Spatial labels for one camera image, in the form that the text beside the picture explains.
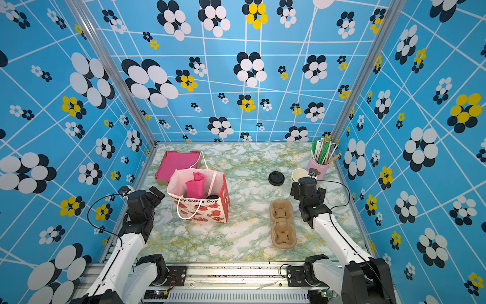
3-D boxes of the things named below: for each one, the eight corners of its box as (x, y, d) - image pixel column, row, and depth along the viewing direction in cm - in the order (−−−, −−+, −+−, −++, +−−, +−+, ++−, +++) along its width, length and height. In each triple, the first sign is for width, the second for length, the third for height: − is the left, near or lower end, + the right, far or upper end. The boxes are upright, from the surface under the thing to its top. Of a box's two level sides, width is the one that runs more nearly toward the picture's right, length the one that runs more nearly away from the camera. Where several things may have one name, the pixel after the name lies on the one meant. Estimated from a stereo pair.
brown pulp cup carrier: (272, 249, 82) (273, 245, 77) (269, 205, 95) (270, 199, 90) (296, 249, 82) (299, 245, 77) (289, 205, 95) (291, 199, 90)
